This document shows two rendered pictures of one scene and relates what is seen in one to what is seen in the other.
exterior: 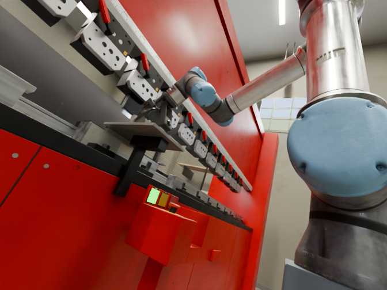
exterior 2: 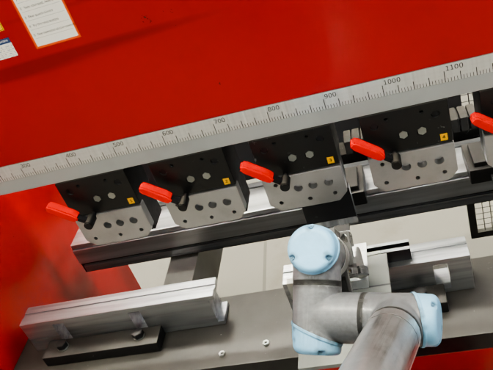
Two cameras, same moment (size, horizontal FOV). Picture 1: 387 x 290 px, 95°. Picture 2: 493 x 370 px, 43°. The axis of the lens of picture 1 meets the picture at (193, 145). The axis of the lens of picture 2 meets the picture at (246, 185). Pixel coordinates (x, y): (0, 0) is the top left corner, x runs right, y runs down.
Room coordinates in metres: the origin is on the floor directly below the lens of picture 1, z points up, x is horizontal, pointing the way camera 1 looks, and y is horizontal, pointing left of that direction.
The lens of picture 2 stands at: (0.27, -0.60, 1.89)
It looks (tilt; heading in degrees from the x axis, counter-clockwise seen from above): 33 degrees down; 72
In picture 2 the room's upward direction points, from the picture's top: 21 degrees counter-clockwise
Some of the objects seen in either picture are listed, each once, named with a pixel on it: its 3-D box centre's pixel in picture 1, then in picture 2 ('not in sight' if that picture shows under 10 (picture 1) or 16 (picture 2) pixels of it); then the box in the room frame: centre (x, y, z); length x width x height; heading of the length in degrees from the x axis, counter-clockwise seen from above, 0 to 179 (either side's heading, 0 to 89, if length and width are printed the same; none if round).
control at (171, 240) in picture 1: (173, 223); not in sight; (0.65, -0.02, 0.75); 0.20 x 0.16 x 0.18; 147
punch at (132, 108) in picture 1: (133, 109); (329, 208); (0.71, 0.30, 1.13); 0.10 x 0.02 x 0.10; 144
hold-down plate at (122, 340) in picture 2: not in sight; (103, 346); (0.19, 0.61, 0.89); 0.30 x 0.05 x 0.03; 144
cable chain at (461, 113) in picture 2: not in sight; (417, 127); (1.12, 0.51, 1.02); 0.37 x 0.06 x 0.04; 144
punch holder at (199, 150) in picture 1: (198, 143); not in sight; (1.18, -0.03, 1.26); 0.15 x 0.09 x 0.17; 144
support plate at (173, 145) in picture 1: (143, 136); (345, 308); (0.63, 0.18, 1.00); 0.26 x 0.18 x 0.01; 54
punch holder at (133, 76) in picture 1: (141, 82); (300, 158); (0.69, 0.32, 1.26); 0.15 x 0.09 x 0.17; 144
